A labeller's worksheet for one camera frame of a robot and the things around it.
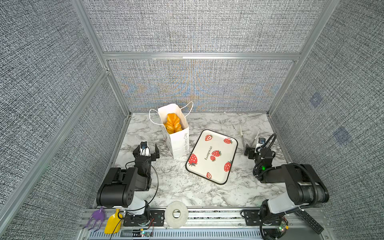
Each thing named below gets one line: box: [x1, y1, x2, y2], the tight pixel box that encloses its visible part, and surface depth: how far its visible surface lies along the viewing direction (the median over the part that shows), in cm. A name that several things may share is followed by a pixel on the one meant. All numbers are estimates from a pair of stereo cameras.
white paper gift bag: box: [174, 101, 194, 159], surface depth 88 cm
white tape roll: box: [164, 201, 189, 229], surface depth 75 cm
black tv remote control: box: [295, 209, 324, 235], surface depth 73 cm
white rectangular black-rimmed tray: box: [185, 129, 239, 185], surface depth 97 cm
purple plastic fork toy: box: [82, 206, 105, 232], surface depth 76 cm
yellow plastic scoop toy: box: [104, 209, 123, 234], surface depth 72 cm
